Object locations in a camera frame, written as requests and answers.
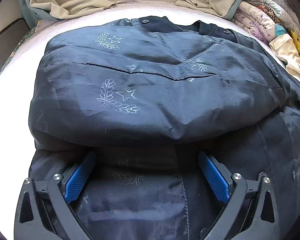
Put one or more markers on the dark bed frame panel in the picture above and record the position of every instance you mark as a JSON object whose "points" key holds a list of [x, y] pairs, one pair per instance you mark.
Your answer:
{"points": [[7, 37]]}

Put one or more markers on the dark navy padded jacket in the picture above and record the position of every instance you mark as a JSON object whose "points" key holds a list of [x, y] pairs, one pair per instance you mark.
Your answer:
{"points": [[150, 100]]}

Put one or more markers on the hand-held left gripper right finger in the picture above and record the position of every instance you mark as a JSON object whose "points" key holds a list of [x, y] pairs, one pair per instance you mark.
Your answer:
{"points": [[215, 177]]}

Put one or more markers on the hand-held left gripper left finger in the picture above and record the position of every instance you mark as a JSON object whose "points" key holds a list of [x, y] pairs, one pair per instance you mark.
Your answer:
{"points": [[77, 180]]}

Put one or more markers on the cream satin cloth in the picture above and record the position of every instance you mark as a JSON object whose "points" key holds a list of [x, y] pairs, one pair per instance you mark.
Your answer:
{"points": [[287, 52]]}

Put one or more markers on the floral mattress edge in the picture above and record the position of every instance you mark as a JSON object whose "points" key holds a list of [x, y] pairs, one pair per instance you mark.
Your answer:
{"points": [[12, 60]]}

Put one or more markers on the pile of floral blankets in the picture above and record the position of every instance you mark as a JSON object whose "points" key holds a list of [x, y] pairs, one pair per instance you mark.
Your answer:
{"points": [[260, 17]]}

